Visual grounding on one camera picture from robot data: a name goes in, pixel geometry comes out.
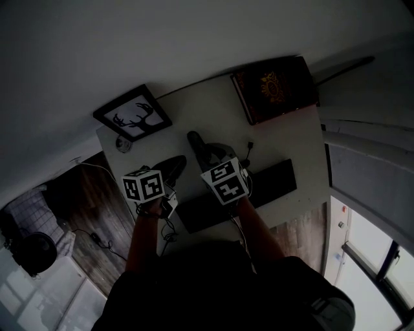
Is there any black floor cable with adapter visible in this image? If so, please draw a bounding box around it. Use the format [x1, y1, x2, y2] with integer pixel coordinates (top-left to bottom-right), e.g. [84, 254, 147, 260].
[70, 228, 127, 261]

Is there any black round stool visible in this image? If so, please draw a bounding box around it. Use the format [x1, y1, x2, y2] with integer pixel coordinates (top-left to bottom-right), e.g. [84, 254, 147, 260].
[12, 231, 58, 277]

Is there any brown hardcover book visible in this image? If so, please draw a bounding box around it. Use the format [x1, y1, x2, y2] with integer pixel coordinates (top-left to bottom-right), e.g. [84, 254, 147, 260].
[229, 55, 321, 126]

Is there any black framed deer picture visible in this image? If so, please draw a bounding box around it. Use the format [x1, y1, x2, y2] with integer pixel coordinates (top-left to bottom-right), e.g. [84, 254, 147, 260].
[93, 83, 173, 142]

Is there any thin black pole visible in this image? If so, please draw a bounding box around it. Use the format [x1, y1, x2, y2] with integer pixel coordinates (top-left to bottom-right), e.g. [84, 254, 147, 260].
[315, 56, 376, 87]

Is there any window with dark frame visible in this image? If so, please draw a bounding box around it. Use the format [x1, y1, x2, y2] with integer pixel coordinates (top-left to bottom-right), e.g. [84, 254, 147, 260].
[323, 200, 414, 331]

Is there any grey waist bag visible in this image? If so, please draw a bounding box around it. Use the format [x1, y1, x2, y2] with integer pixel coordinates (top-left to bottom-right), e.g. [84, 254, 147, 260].
[309, 286, 356, 331]

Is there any black usb cable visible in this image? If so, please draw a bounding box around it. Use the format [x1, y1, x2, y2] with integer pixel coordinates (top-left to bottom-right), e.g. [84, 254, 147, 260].
[241, 141, 256, 169]

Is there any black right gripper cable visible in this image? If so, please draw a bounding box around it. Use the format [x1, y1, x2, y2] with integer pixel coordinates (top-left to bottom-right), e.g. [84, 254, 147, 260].
[228, 209, 259, 275]

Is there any white vertical pipe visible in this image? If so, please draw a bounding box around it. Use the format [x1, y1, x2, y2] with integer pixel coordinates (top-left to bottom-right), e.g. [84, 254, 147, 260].
[323, 130, 414, 156]
[320, 116, 414, 134]

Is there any black keyboard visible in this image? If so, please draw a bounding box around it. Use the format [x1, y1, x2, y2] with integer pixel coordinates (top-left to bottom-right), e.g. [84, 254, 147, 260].
[176, 158, 298, 234]

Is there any thin white floor cable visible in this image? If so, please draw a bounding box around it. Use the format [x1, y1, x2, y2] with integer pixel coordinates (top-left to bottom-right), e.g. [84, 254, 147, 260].
[76, 160, 116, 182]

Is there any person's left forearm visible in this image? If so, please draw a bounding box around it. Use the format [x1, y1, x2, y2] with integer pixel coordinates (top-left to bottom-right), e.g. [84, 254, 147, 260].
[124, 198, 164, 274]

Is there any person's black shirt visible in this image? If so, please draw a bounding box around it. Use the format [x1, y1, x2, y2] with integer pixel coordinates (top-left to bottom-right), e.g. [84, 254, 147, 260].
[93, 240, 324, 331]

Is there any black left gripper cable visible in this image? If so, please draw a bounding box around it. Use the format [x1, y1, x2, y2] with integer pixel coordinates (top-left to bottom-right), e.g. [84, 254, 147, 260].
[159, 218, 179, 256]

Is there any white cabinet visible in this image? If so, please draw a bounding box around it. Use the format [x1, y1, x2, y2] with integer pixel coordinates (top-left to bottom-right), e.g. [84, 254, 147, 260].
[0, 245, 109, 331]

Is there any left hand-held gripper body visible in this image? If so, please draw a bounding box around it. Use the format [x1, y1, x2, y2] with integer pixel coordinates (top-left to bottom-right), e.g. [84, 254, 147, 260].
[121, 167, 179, 219]

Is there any plaid bedding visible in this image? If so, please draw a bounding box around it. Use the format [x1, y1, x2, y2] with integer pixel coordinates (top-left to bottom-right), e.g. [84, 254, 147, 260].
[0, 186, 77, 256]

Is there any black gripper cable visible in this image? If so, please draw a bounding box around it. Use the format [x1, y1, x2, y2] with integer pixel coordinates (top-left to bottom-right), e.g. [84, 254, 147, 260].
[159, 218, 179, 256]
[228, 209, 259, 275]

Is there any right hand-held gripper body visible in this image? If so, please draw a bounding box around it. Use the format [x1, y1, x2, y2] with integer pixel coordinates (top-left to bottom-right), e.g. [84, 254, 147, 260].
[200, 156, 252, 207]

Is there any small round grey object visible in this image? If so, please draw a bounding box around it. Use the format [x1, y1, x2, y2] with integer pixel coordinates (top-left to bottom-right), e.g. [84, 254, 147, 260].
[115, 135, 133, 153]

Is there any person's right forearm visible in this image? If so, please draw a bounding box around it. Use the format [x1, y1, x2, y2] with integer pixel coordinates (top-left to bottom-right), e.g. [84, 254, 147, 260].
[234, 193, 287, 264]

